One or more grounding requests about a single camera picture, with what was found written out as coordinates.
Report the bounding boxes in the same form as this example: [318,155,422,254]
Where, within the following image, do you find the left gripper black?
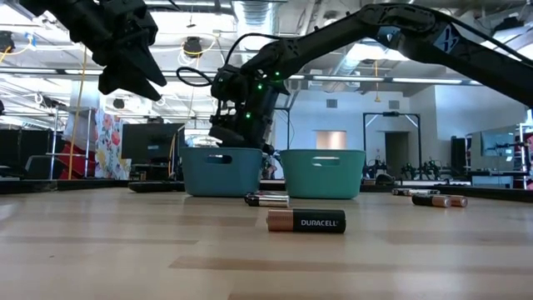
[70,0,167,103]

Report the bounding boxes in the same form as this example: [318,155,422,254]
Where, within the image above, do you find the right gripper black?
[208,81,288,156]

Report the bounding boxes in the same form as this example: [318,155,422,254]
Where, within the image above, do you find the blue plastic bin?
[179,146,265,198]

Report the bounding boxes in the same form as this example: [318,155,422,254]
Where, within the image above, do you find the green plastic bin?
[279,148,366,201]

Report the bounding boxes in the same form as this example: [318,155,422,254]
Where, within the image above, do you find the person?
[262,154,284,181]

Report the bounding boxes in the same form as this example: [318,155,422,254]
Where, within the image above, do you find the floral banner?
[94,107,132,181]

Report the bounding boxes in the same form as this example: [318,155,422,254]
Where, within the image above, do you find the black monitor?
[121,122,187,166]

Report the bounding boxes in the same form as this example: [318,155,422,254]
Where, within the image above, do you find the black remote control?
[127,181,187,194]

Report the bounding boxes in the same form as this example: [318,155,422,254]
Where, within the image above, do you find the metal rack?
[47,106,93,181]

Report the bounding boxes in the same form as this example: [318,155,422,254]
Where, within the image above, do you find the red object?
[57,142,97,181]

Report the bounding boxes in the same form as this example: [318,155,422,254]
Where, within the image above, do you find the long ceiling light strip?
[0,68,484,87]

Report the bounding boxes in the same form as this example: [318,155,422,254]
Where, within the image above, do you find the black cabinet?
[0,127,57,181]

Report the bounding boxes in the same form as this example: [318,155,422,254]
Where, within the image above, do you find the black background robot arms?
[361,157,453,187]

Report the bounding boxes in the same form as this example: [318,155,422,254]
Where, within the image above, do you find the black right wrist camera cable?
[176,32,288,88]

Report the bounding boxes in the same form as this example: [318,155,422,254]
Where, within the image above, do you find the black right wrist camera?
[210,66,253,105]

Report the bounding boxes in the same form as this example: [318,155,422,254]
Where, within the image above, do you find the yellow cable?
[66,45,89,181]

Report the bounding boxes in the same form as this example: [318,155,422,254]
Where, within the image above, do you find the black aluminium table frame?
[0,177,533,205]

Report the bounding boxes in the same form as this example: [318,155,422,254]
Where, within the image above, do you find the smooth silver ceiling duct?
[328,24,401,91]

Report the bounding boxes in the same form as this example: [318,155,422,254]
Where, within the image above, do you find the ribbed silver ceiling duct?
[231,0,279,55]

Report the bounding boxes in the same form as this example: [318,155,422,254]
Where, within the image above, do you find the wall screen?
[480,132,516,159]

